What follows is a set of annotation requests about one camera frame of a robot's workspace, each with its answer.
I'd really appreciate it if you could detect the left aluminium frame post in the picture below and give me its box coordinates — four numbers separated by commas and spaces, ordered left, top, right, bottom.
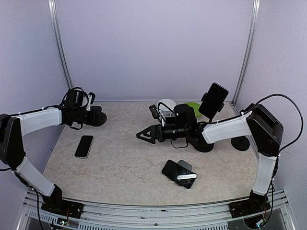
48, 0, 74, 89

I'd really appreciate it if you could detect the black round base right stand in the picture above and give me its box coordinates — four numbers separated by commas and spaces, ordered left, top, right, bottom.
231, 136, 250, 151

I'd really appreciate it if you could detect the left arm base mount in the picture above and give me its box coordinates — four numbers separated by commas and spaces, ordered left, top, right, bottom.
41, 200, 84, 219

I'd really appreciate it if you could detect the black phone on tall mount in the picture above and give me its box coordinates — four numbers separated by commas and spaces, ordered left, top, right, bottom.
198, 82, 229, 119

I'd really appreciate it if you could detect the black phone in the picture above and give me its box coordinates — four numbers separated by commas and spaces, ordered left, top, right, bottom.
162, 160, 198, 189
198, 82, 229, 119

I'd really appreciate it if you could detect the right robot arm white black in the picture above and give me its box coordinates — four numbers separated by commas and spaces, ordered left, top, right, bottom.
136, 104, 283, 213

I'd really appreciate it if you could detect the aluminium frame post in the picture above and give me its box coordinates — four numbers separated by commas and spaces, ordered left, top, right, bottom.
48, 0, 74, 89
232, 0, 260, 106

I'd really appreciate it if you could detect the phone with clear case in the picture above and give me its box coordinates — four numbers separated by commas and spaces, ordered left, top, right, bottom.
74, 135, 94, 159

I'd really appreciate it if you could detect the right aluminium frame post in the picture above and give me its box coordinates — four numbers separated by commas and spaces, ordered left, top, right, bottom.
232, 0, 260, 106

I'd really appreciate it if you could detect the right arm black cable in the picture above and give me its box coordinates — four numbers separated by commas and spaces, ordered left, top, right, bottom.
158, 93, 304, 154

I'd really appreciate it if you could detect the dark grey folding phone stand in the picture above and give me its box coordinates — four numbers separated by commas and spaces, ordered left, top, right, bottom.
98, 112, 107, 126

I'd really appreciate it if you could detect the tall black clamp phone mount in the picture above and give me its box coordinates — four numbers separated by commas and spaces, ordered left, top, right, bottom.
193, 92, 225, 153

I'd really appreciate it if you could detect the white ceramic bowl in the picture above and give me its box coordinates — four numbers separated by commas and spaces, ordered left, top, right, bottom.
156, 99, 177, 117

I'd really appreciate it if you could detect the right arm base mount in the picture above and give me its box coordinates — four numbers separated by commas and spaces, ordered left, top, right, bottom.
228, 190, 271, 218

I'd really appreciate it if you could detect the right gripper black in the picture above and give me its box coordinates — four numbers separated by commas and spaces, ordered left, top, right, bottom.
137, 123, 189, 143

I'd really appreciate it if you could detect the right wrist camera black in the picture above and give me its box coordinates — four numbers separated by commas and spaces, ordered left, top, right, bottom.
149, 104, 160, 119

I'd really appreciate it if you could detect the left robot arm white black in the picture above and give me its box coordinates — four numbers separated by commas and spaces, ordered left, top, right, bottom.
0, 87, 107, 213

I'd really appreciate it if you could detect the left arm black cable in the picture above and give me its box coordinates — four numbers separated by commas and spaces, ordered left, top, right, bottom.
16, 86, 96, 115

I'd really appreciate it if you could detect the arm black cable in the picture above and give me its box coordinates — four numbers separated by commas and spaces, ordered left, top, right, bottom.
16, 86, 96, 115
158, 93, 304, 154

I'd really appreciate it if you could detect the front aluminium rail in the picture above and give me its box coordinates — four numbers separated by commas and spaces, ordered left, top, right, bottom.
16, 190, 295, 230

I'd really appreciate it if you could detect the green plate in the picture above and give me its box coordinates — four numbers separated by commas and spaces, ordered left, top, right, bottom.
185, 102, 202, 117

